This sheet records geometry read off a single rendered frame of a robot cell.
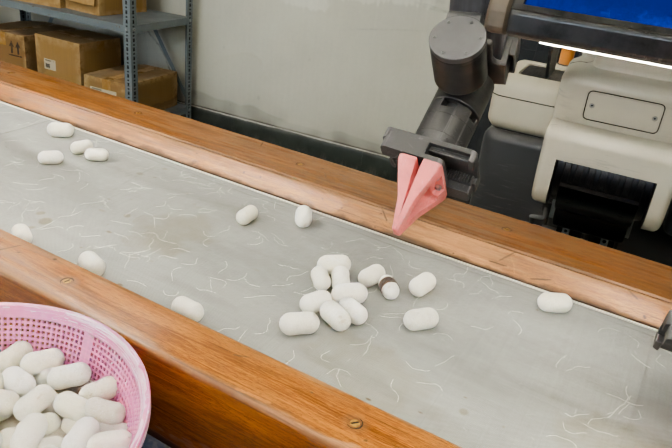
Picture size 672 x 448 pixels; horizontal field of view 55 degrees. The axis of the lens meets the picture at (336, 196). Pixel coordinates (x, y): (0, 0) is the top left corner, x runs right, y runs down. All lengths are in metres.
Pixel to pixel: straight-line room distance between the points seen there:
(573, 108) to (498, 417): 0.73
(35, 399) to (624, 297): 0.58
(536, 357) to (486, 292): 0.11
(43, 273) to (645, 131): 0.94
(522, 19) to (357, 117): 2.48
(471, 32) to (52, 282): 0.46
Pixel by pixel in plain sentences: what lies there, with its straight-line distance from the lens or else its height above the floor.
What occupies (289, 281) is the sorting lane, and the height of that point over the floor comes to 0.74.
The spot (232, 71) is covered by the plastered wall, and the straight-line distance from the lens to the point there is 3.17.
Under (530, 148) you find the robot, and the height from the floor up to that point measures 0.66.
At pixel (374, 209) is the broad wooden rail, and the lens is 0.82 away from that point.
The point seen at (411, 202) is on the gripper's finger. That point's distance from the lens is 0.66.
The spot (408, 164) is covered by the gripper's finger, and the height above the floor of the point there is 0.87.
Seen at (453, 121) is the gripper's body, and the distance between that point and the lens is 0.69.
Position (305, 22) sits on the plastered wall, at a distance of 2.93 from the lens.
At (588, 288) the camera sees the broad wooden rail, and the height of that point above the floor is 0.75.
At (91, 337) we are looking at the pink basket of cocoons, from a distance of 0.58.
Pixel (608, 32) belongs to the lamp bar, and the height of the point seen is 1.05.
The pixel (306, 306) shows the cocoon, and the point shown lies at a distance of 0.63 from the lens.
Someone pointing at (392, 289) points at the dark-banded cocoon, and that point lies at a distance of 0.67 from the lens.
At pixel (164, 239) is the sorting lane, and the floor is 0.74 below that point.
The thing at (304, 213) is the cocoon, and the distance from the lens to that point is 0.78.
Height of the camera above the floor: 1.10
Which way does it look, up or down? 24 degrees down
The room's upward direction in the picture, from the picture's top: 7 degrees clockwise
